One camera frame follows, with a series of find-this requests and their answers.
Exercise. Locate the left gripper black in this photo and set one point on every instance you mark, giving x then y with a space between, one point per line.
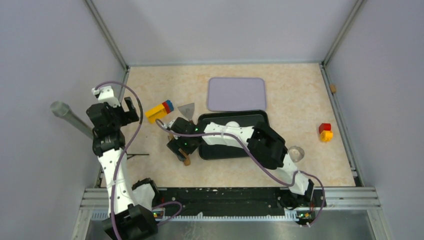
129 116

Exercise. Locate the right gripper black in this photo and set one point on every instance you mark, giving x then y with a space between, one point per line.
175 144

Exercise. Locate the black baking tray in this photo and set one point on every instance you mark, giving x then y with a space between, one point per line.
243 118

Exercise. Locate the wooden dough roller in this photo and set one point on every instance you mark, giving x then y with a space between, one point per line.
180 154

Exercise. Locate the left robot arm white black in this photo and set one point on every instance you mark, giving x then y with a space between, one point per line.
127 219

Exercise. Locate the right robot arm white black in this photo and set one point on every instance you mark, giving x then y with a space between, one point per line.
261 143

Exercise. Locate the yellow red blue toy block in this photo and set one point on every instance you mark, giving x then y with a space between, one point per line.
159 111

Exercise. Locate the grey microphone on tripod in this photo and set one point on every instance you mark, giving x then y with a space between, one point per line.
71 117

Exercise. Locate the lilac rectangular tray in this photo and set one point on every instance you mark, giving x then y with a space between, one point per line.
233 94

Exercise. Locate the clear glass cup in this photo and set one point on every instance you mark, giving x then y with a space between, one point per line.
296 153

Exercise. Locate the small wooden cork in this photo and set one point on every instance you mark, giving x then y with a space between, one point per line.
332 88

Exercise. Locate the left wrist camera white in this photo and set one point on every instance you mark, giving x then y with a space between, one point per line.
106 95

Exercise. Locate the metal scraper wooden handle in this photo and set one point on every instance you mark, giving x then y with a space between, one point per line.
187 110

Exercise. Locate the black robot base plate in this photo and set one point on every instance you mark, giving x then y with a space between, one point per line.
235 201

